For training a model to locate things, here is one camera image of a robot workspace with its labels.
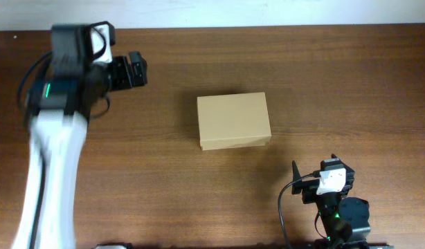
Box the brown cardboard box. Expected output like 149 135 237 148
197 92 271 151

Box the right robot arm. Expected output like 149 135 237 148
291 154 371 248

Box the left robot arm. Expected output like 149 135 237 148
12 21 147 248

